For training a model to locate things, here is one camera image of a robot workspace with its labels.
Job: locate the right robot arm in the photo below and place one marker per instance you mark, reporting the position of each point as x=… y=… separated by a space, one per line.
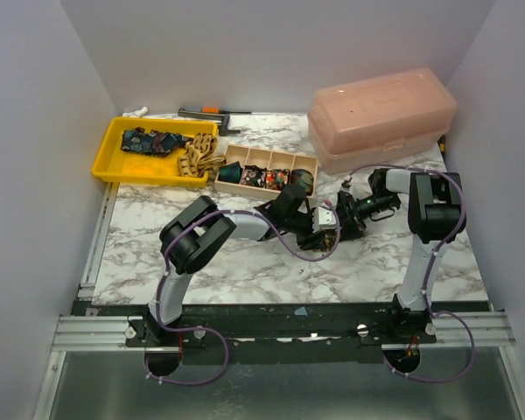
x=436 y=216

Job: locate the wooden compartment organizer box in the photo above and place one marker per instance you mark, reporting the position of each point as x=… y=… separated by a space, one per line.
x=269 y=159

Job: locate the beige beetle patterned tie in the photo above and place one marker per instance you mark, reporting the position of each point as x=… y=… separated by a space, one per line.
x=200 y=156

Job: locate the black floral rolled tie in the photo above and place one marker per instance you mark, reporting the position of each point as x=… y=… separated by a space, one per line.
x=253 y=175

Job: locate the aluminium rail frame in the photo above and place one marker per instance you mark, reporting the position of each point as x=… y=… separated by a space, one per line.
x=446 y=382

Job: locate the dark green rolled tie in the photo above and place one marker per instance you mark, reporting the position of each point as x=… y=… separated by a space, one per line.
x=231 y=173

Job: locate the yellow plastic tray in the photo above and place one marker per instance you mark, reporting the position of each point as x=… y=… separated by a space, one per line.
x=115 y=165

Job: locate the red floral rolled tie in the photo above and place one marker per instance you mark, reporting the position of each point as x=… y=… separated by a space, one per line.
x=277 y=179

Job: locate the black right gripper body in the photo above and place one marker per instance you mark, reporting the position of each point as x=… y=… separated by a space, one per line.
x=346 y=214

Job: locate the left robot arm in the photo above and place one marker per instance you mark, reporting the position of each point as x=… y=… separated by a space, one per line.
x=193 y=238

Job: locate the green feather rolled tie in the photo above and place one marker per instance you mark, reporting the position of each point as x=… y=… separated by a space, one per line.
x=304 y=178

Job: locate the navy floral patterned tie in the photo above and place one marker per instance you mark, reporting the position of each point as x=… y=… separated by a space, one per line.
x=151 y=143

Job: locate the pink translucent plastic box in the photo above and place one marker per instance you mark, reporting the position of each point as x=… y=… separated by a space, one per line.
x=378 y=120

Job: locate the paisley flamingo patterned tie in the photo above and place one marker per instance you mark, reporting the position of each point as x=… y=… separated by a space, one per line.
x=328 y=240

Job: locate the white plastic piece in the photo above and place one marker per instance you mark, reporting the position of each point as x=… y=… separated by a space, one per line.
x=138 y=113

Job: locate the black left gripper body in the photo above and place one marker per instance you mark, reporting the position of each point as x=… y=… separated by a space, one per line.
x=302 y=227

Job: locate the orange handled tool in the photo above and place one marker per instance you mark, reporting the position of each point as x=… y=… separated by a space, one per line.
x=210 y=113

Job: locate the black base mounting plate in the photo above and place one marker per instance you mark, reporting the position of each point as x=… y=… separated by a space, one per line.
x=210 y=334

